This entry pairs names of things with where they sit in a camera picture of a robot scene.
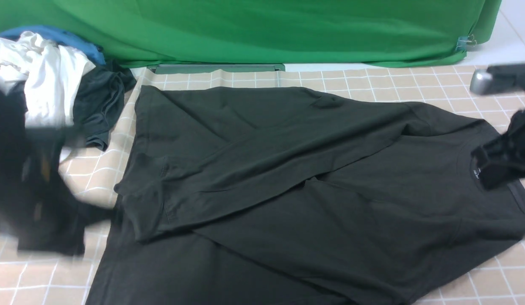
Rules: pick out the green backdrop cloth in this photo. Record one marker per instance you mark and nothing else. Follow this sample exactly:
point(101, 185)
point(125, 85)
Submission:
point(384, 33)

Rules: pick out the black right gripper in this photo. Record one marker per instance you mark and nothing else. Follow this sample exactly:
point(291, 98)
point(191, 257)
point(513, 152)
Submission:
point(502, 160)

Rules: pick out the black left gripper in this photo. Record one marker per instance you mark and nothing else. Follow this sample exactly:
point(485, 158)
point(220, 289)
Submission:
point(36, 205)

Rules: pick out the blue crumpled garment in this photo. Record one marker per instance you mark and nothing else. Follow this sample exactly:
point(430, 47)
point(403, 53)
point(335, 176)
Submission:
point(92, 51)

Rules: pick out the dark gray long-sleeved shirt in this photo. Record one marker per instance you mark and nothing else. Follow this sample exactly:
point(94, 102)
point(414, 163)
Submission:
point(289, 196)

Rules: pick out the beige checkered tablecloth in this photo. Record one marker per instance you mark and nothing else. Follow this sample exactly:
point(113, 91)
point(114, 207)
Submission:
point(35, 279)

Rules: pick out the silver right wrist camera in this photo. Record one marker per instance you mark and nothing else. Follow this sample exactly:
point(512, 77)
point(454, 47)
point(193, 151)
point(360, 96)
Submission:
point(498, 79)

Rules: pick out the dark crumpled garment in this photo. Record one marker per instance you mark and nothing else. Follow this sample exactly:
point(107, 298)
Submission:
point(100, 101)

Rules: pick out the blue binder clip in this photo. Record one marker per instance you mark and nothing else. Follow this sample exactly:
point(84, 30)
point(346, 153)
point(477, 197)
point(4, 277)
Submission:
point(465, 43)

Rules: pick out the white crumpled garment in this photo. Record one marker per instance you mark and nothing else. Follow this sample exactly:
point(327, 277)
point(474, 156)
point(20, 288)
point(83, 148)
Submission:
point(51, 74)

